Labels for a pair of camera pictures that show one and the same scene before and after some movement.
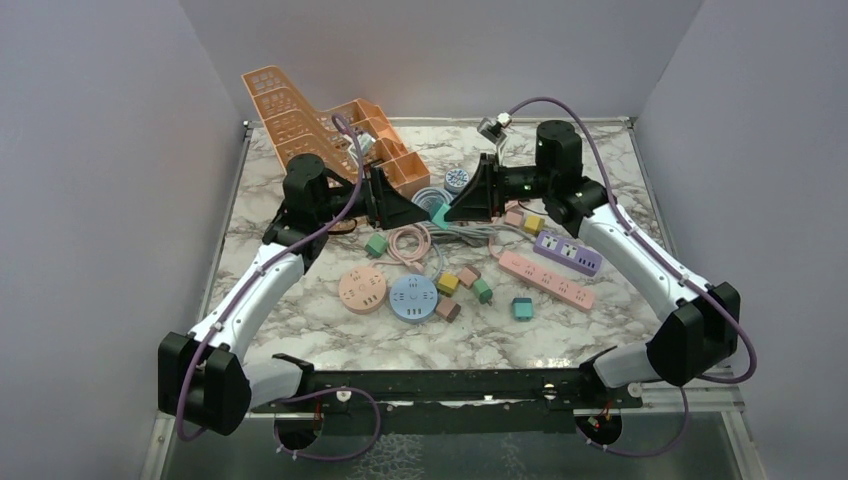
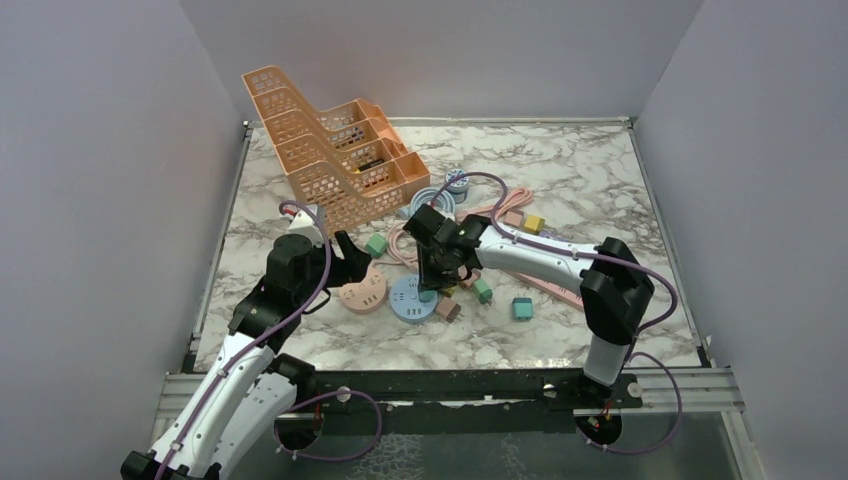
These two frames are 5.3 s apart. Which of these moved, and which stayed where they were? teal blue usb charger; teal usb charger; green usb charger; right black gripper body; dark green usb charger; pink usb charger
Moved: teal usb charger; right black gripper body
Stayed: pink usb charger; green usb charger; teal blue usb charger; dark green usb charger
